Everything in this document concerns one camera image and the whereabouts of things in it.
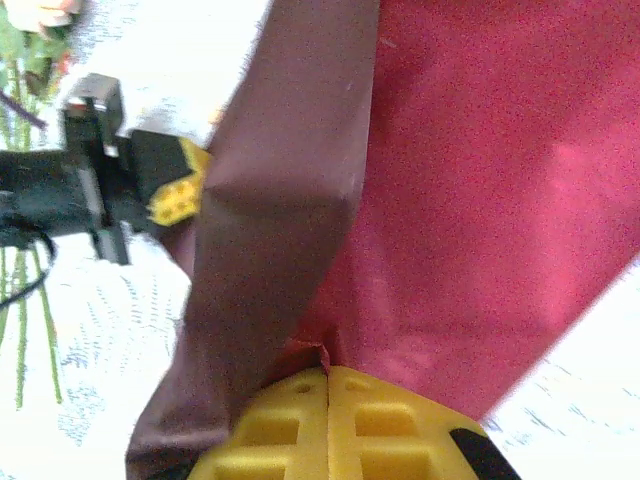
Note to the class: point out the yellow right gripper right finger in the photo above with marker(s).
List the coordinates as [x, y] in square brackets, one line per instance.
[345, 440]

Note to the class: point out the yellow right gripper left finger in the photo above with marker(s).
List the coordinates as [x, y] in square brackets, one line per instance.
[310, 425]

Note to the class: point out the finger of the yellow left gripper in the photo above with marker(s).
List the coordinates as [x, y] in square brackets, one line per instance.
[177, 202]
[160, 160]

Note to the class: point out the artificial peach rose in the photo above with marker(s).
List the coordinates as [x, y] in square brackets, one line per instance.
[50, 12]

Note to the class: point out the dark red wrapping cloth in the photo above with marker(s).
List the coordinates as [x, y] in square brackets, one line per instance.
[450, 200]

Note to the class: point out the white floral tablecloth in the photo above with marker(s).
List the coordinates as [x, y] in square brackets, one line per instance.
[150, 325]

